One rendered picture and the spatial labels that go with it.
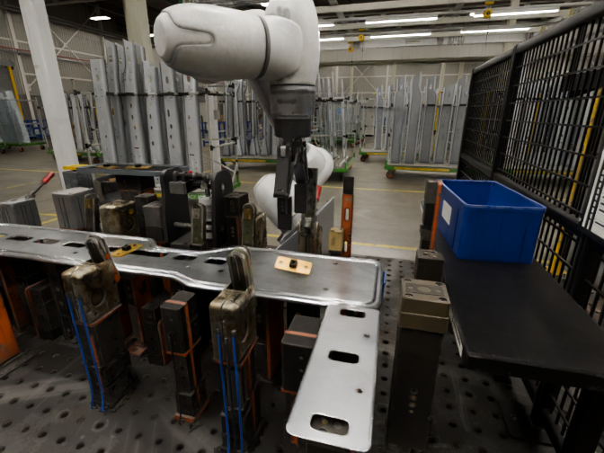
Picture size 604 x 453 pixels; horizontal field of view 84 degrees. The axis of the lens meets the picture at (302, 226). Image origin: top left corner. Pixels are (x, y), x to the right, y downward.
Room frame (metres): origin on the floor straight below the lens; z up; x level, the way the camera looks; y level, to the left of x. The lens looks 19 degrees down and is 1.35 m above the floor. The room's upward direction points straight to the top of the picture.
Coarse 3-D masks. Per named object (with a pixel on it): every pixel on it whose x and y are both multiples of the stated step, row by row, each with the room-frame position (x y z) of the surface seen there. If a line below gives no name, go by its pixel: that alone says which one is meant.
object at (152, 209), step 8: (160, 200) 1.07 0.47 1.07; (144, 208) 1.00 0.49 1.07; (152, 208) 0.99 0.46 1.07; (160, 208) 0.99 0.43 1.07; (152, 216) 0.99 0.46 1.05; (160, 216) 0.99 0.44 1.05; (152, 224) 0.99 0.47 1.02; (160, 224) 0.98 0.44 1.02; (152, 232) 0.99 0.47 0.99; (160, 232) 0.98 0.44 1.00; (160, 240) 0.99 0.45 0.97; (160, 256) 1.00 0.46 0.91; (160, 280) 1.00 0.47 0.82; (160, 288) 1.00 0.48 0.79
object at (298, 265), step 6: (282, 258) 0.73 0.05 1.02; (288, 258) 0.73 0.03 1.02; (276, 264) 0.71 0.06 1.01; (282, 264) 0.71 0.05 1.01; (288, 264) 0.71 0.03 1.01; (294, 264) 0.70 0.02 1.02; (300, 264) 0.71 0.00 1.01; (306, 264) 0.71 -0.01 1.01; (288, 270) 0.70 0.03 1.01; (294, 270) 0.70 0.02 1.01; (300, 270) 0.70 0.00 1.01; (306, 270) 0.70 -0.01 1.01
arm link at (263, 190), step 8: (264, 176) 1.45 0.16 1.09; (272, 176) 1.45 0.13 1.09; (256, 184) 1.44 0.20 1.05; (264, 184) 1.41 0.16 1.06; (272, 184) 1.41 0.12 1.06; (256, 192) 1.42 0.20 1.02; (264, 192) 1.40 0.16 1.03; (272, 192) 1.39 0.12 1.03; (256, 200) 1.45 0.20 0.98; (264, 200) 1.39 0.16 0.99; (272, 200) 1.38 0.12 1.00; (264, 208) 1.40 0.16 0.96; (272, 208) 1.38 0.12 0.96; (272, 216) 1.38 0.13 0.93
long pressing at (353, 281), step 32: (0, 224) 1.05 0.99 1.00; (32, 256) 0.80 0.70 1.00; (64, 256) 0.79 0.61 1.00; (128, 256) 0.79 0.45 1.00; (192, 256) 0.80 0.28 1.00; (224, 256) 0.79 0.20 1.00; (256, 256) 0.79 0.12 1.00; (288, 256) 0.79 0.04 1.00; (320, 256) 0.79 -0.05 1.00; (192, 288) 0.65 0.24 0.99; (224, 288) 0.63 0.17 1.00; (256, 288) 0.63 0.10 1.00; (288, 288) 0.63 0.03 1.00; (320, 288) 0.63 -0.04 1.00; (352, 288) 0.63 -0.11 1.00
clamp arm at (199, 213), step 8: (192, 208) 0.93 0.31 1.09; (200, 208) 0.92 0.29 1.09; (192, 216) 0.92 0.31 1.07; (200, 216) 0.92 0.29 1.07; (192, 224) 0.92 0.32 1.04; (200, 224) 0.91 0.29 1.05; (192, 232) 0.91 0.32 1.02; (200, 232) 0.91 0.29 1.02; (192, 240) 0.91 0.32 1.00; (200, 240) 0.90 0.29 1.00
